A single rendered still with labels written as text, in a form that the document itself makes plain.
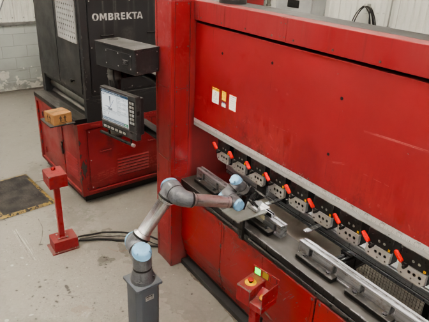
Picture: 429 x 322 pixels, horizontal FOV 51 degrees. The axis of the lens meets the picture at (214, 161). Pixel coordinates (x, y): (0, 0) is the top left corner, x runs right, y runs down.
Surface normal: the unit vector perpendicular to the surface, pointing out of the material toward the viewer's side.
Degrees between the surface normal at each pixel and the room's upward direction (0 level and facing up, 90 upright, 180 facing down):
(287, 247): 0
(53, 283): 0
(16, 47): 90
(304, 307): 90
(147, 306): 90
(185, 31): 90
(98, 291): 0
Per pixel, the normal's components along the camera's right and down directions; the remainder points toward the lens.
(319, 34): -0.82, 0.21
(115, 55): -0.66, 0.29
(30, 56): 0.62, 0.35
